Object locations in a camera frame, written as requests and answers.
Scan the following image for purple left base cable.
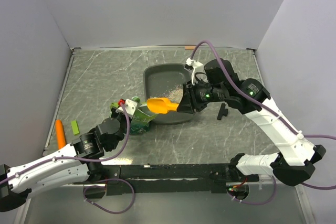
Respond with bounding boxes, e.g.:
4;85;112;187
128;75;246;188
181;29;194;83
82;178;135;215

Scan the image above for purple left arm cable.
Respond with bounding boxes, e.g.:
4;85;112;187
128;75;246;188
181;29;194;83
0;108;131;186

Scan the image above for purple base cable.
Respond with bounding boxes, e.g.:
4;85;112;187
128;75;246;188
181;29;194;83
82;178;135;215
227;175;276;205

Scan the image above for beige litter granules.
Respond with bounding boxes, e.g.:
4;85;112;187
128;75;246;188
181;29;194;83
150;85;183;103

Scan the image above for orange tape piece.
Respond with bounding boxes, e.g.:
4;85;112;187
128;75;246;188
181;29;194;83
184;46;196;50

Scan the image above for black bag clip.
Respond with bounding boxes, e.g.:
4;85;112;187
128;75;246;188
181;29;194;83
217;103;228;120

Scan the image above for green plastic block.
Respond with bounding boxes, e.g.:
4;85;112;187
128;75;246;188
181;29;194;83
71;120;80;135

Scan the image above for yellow plastic scoop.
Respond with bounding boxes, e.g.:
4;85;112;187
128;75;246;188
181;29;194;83
146;98;179;114

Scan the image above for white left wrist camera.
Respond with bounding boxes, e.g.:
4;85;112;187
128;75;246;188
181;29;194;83
116;99;139;118

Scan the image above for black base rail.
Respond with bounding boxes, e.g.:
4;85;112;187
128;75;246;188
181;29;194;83
83;163;259;196

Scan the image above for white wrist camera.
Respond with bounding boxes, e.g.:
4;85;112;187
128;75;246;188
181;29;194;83
116;99;139;118
184;57;204;86

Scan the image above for orange toy carrot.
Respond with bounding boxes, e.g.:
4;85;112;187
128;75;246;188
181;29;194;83
55;120;67;150

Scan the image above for grey litter tray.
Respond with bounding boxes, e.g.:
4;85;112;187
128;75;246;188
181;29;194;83
143;63;193;125

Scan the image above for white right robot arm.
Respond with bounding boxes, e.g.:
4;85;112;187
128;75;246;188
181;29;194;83
177;59;326;186

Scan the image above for green litter bag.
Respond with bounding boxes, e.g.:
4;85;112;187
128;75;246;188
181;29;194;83
110;97;158;135

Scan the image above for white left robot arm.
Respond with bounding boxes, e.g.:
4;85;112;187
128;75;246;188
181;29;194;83
1;100;132;212

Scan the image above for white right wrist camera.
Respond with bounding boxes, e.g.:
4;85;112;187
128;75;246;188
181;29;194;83
184;57;204;86

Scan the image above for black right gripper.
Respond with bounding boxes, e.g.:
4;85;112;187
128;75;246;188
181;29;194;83
176;77;226;114

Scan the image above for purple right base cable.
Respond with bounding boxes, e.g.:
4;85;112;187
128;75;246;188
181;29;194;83
227;175;276;205

